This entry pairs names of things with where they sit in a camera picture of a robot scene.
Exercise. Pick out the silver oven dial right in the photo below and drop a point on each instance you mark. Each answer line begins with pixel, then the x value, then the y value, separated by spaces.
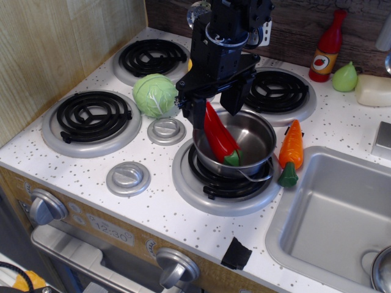
pixel 177 268

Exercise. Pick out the red toy chili pepper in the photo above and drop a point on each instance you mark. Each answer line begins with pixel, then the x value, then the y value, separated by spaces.
pixel 222 143

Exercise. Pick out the silver oven dial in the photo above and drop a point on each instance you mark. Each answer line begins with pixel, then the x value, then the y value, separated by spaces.
pixel 46 207
pixel 177 268

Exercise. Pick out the metal bowl in sink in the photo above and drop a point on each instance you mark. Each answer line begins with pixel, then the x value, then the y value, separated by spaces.
pixel 380 271

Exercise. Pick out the hanging silver skimmer ladle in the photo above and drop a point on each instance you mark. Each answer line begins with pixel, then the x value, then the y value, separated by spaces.
pixel 199 10

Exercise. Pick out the silver oven door handle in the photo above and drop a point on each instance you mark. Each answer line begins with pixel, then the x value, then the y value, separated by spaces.
pixel 83 257

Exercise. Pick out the silver toy sink basin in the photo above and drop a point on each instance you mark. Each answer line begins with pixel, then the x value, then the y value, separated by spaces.
pixel 333 222

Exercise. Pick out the silver knob front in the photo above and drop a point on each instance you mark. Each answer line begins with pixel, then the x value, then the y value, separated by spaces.
pixel 128 179

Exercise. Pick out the red toy ketchup bottle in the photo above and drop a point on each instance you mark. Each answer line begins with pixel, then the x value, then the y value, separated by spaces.
pixel 328 49

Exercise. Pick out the stainless steel pot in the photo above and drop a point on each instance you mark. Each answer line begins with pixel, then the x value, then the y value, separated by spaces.
pixel 254 135

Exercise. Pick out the front right black burner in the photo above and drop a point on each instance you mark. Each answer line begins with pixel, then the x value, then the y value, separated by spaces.
pixel 219 195

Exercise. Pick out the orange toy carrot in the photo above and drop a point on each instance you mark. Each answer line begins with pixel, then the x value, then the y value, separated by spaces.
pixel 291 155

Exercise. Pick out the silver knob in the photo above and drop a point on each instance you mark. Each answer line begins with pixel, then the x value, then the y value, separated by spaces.
pixel 128 179
pixel 166 131

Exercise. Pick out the silver knob middle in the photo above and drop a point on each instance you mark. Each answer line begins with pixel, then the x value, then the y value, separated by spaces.
pixel 166 131

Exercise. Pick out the green toy cabbage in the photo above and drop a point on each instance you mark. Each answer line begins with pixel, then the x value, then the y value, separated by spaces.
pixel 154 95

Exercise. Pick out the back right black burner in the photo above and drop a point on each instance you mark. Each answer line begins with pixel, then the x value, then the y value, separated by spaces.
pixel 280 96

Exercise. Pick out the black tape piece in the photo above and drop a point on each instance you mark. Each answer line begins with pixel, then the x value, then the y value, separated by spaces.
pixel 237 255

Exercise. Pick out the back left black burner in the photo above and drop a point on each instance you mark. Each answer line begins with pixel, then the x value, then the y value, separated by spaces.
pixel 152 56

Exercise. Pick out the silver faucet base block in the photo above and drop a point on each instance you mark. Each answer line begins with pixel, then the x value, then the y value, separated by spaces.
pixel 382 142

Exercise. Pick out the silver oven dial left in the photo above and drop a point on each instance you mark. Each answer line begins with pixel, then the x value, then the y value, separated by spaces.
pixel 46 207

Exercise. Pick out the silver faucet spout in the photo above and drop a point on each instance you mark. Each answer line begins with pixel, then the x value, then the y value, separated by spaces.
pixel 383 42

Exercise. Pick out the green toy pear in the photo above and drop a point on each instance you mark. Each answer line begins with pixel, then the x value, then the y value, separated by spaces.
pixel 345 78

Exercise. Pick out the hanging silver slotted spatula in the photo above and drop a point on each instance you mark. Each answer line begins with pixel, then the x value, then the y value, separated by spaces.
pixel 266 33

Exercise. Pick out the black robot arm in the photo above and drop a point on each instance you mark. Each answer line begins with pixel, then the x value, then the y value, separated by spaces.
pixel 249 13

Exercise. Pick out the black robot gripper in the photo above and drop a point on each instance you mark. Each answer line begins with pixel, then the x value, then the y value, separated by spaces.
pixel 218 66

